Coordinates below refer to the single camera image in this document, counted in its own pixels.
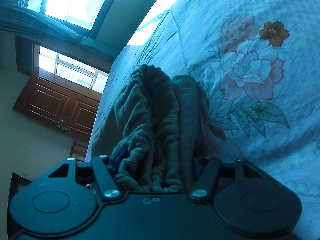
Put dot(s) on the teal curtain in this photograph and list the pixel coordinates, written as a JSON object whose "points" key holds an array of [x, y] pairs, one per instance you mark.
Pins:
{"points": [[27, 23]]}

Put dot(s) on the small side window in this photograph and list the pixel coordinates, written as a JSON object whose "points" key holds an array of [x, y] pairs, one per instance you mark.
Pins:
{"points": [[72, 70]]}

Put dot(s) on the brown wooden door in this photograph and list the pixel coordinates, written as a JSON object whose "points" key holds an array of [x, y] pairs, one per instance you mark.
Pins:
{"points": [[60, 108]]}

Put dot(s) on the grey fleece pants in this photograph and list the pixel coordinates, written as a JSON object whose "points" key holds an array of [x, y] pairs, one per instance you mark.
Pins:
{"points": [[155, 118]]}

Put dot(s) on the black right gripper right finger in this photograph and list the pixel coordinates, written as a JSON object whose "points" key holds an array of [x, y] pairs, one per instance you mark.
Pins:
{"points": [[228, 181]]}

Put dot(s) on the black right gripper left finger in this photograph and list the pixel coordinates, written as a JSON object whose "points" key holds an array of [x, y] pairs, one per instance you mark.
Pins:
{"points": [[64, 186]]}

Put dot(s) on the floral blue bed sheet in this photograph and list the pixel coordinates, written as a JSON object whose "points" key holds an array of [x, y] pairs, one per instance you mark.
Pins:
{"points": [[256, 64]]}

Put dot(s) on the wooden chair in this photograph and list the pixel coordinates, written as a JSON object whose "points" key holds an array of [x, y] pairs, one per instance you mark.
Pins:
{"points": [[78, 151]]}

